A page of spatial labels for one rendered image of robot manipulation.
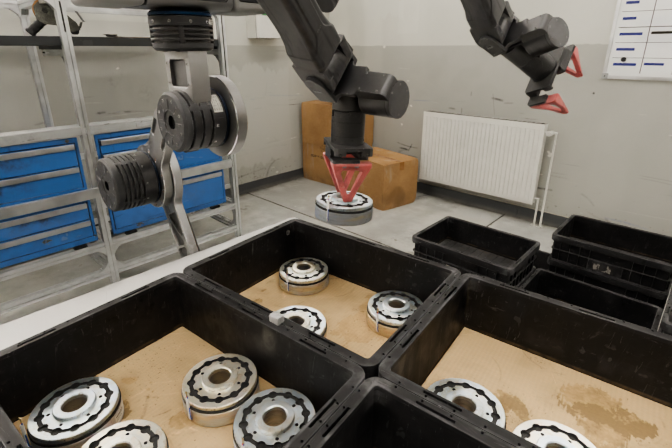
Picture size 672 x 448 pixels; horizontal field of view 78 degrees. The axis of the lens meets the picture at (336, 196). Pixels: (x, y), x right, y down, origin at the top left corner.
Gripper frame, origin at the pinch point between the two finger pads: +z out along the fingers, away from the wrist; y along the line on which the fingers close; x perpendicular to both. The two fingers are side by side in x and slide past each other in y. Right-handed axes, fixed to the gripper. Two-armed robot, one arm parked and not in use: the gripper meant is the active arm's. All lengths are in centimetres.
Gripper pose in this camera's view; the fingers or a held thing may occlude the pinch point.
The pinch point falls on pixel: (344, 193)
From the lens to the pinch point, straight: 73.7
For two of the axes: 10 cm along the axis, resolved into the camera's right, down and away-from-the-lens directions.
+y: -2.1, -3.2, 9.3
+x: -9.8, 0.2, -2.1
